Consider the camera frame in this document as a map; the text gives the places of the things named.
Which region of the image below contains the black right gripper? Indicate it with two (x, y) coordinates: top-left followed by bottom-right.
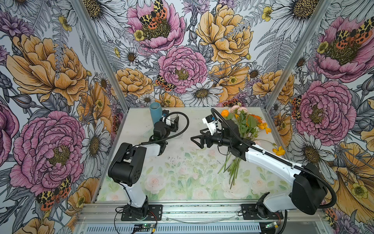
(190, 128), (232, 149)

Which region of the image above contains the orange poppy flower stem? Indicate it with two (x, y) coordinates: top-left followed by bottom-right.
(217, 109), (258, 173)

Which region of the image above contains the clear ribbed glass vase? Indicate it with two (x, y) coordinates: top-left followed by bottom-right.
(166, 114), (178, 126)

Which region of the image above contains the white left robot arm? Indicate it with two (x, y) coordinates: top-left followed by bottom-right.
(108, 112), (190, 219)

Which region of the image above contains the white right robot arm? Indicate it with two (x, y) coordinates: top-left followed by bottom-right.
(191, 108), (338, 219)

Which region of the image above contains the tall teal cylinder vase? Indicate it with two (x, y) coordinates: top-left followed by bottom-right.
(150, 102), (163, 125)

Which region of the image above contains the orange leafy flower stem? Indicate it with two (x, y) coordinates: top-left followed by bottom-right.
(233, 113), (272, 176)

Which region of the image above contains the green circuit board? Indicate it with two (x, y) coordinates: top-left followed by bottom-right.
(132, 224), (157, 234)

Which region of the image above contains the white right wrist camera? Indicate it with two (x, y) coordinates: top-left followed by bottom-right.
(203, 115), (218, 135)

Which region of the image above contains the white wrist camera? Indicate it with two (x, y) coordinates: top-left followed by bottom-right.
(203, 115), (218, 135)
(162, 110), (169, 120)

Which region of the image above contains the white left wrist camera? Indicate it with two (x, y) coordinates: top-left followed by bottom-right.
(162, 110), (169, 120)

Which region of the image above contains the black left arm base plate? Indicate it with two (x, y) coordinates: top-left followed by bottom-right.
(121, 204), (163, 221)

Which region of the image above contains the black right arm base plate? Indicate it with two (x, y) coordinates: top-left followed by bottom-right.
(241, 203), (283, 220)

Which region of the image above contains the aluminium front frame rail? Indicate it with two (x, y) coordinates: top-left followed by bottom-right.
(73, 200), (334, 234)

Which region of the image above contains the aluminium right corner post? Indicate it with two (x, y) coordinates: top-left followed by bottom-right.
(264, 0), (332, 111)

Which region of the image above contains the aluminium corner post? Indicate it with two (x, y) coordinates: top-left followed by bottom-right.
(72, 1), (129, 114)
(264, 0), (332, 111)

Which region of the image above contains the aluminium left corner post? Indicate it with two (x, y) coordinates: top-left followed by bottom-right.
(72, 1), (129, 114)

